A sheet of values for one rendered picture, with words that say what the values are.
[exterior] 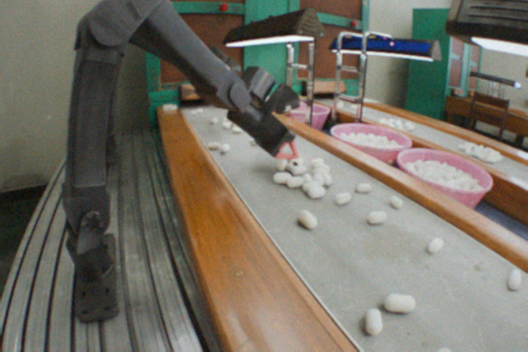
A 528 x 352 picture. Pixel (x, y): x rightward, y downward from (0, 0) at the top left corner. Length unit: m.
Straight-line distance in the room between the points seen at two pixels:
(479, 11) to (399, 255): 0.34
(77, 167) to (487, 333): 0.54
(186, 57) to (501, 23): 0.42
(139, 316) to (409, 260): 0.39
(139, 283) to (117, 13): 0.39
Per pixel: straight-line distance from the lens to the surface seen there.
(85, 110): 0.36
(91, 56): 0.35
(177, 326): 0.39
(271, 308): 0.28
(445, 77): 3.32
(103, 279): 0.46
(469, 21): 0.34
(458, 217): 0.51
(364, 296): 0.34
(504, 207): 0.83
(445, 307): 0.37
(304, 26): 0.62
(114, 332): 0.41
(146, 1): 0.37
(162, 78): 1.31
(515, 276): 0.45
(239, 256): 0.33
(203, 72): 0.44
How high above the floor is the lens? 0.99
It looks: 21 degrees down
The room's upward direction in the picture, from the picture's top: 1 degrees clockwise
